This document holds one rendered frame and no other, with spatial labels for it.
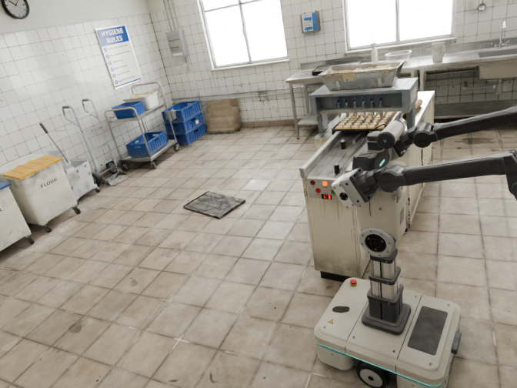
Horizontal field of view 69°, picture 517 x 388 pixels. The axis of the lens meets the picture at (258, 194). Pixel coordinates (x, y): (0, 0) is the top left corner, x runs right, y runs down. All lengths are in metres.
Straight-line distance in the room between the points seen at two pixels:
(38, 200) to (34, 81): 1.62
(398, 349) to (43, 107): 4.92
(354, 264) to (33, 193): 3.48
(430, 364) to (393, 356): 0.16
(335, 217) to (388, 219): 0.82
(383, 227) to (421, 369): 0.68
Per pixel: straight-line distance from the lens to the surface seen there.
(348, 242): 2.54
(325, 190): 2.35
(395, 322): 2.12
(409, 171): 1.39
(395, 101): 2.89
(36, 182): 4.75
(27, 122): 5.51
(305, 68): 6.11
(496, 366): 2.43
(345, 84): 2.93
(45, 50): 5.83
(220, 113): 6.78
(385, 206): 1.66
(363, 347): 2.07
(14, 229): 4.66
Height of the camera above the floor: 1.82
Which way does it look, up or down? 26 degrees down
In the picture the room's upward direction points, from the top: 11 degrees counter-clockwise
